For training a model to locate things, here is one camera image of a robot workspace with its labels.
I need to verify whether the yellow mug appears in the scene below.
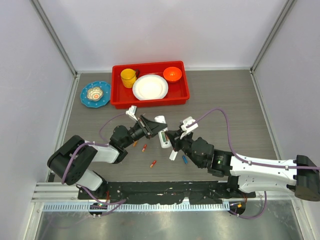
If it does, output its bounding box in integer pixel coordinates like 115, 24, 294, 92
120, 68, 140, 89

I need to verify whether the blue dotted plate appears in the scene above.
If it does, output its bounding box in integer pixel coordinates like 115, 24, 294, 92
80, 80, 111, 109

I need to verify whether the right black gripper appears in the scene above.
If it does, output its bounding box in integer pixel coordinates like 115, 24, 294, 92
166, 129, 204, 168

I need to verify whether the green battery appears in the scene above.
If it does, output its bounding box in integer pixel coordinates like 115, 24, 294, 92
161, 132, 168, 143

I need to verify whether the white remote control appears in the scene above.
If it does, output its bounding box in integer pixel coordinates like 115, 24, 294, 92
154, 115, 172, 149

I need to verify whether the slotted cable duct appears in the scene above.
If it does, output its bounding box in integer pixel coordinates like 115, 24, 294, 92
42, 201, 230, 212

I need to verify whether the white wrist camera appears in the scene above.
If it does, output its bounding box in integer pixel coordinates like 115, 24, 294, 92
125, 105, 138, 122
180, 116, 198, 140

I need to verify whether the red plastic tray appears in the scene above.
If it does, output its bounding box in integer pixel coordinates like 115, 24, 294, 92
110, 60, 190, 109

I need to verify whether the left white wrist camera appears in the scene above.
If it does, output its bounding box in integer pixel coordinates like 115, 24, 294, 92
125, 105, 138, 122

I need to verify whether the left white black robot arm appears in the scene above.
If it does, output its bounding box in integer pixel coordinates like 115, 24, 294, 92
47, 115, 168, 200

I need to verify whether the small patterned bowl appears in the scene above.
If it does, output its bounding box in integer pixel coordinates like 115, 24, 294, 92
86, 86, 104, 102

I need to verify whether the blue battery lower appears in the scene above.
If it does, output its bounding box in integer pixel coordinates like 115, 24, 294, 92
182, 155, 188, 164

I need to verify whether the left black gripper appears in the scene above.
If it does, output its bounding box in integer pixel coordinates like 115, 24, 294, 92
122, 115, 167, 149

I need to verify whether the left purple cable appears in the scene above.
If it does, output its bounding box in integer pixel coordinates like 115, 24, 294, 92
61, 112, 131, 217

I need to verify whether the orange bowl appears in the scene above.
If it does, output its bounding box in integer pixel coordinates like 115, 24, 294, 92
163, 66, 182, 83

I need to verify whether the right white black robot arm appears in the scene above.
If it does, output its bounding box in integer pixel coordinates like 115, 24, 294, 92
165, 130, 320, 202

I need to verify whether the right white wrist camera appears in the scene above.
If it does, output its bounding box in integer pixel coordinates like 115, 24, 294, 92
180, 116, 198, 140

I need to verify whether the white battery cover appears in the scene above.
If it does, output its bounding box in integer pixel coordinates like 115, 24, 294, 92
169, 150, 178, 161

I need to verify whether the white paper plate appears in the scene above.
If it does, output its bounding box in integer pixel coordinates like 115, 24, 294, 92
132, 74, 169, 101

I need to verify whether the red battery bottom left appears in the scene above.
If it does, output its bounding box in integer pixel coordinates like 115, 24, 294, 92
150, 160, 157, 168

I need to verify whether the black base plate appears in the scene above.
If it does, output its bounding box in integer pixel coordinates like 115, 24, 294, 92
78, 181, 256, 205

